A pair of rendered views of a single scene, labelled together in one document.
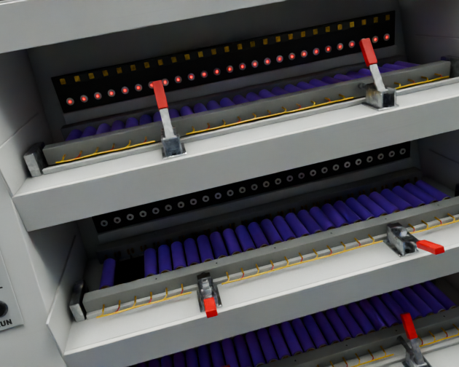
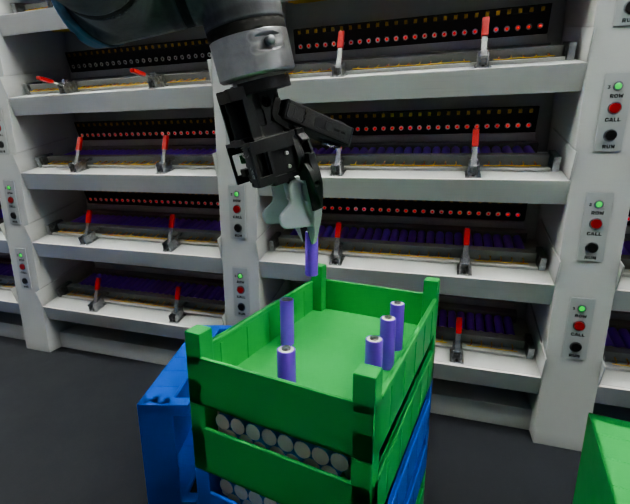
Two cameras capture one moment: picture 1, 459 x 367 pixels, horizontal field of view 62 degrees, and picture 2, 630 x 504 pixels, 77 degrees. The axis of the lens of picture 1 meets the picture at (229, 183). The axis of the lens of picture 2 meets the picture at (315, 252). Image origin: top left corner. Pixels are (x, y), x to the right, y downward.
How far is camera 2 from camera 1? 1.05 m
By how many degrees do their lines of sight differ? 24
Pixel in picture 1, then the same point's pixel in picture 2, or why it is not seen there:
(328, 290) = (111, 97)
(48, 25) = not seen: outside the picture
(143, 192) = (40, 24)
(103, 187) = (24, 18)
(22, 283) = not seen: outside the picture
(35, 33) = not seen: outside the picture
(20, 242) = not seen: outside the picture
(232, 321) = (70, 102)
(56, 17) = not seen: outside the picture
